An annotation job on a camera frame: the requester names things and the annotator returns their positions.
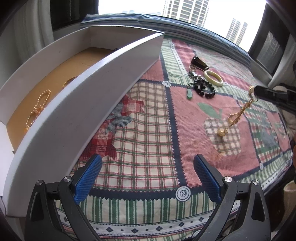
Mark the gold bangle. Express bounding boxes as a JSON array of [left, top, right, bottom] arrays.
[[62, 76, 77, 89]]

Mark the black bead bracelet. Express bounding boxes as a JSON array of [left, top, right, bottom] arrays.
[[193, 79, 216, 100]]

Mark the gold chain pendant necklace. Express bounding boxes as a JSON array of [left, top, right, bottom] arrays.
[[216, 85, 260, 137]]

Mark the brown leather watch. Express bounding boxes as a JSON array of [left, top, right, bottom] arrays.
[[190, 55, 209, 71]]

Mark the cream jade bangle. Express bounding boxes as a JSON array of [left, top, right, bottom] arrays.
[[203, 70, 224, 87]]

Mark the gold bead necklace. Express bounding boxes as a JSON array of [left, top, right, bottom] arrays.
[[24, 89, 52, 132]]

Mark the silver ring keychain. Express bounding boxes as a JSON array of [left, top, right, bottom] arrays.
[[188, 65, 201, 79]]

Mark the green jade pendant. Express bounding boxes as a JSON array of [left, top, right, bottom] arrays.
[[187, 83, 194, 100]]

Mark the patchwork plaid quilt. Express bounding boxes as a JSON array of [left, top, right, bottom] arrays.
[[76, 38, 292, 240]]

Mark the white cardboard box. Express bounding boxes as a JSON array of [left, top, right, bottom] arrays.
[[1, 25, 164, 217]]

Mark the white curtain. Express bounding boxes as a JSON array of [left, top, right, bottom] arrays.
[[1, 1, 54, 82]]

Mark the folded grey blue mat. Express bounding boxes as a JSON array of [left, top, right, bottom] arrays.
[[80, 13, 251, 69]]

